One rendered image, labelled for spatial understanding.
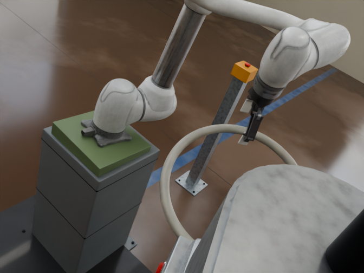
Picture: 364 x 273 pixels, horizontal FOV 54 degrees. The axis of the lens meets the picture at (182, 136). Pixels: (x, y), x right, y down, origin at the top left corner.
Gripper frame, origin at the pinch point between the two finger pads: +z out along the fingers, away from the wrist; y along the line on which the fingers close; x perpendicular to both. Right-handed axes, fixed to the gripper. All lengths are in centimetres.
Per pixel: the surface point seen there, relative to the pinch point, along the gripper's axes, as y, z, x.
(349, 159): -147, 219, 188
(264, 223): 61, -69, -18
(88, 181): 11, 48, -53
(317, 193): 55, -67, -12
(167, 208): 34.3, 1.4, -21.3
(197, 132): 6.2, 1.2, -15.4
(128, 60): -217, 217, -79
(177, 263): 61, -50, -23
